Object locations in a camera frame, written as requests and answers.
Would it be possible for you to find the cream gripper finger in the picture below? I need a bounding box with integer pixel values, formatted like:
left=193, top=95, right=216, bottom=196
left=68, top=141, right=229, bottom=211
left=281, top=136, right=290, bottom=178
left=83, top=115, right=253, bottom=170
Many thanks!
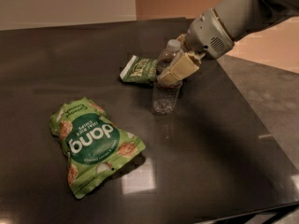
left=157, top=51, right=200, bottom=86
left=177, top=34, right=189, bottom=52

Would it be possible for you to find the clear plastic water bottle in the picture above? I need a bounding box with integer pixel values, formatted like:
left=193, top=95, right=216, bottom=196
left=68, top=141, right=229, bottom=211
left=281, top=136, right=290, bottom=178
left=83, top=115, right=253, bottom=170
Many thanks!
left=152, top=39, right=182, bottom=115

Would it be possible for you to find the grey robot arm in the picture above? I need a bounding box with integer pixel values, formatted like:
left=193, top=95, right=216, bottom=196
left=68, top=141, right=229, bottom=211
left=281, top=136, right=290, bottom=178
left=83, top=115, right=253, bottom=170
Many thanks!
left=158, top=0, right=299, bottom=86

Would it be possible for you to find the green jalapeno chip bag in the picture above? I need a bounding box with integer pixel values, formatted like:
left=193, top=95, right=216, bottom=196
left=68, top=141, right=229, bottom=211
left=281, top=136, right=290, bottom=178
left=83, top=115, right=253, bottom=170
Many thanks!
left=120, top=55, right=157, bottom=84

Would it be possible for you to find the green dang rice chips bag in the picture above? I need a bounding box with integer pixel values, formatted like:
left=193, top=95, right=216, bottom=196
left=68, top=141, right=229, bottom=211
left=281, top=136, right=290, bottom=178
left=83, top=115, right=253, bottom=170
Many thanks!
left=50, top=97, right=146, bottom=199

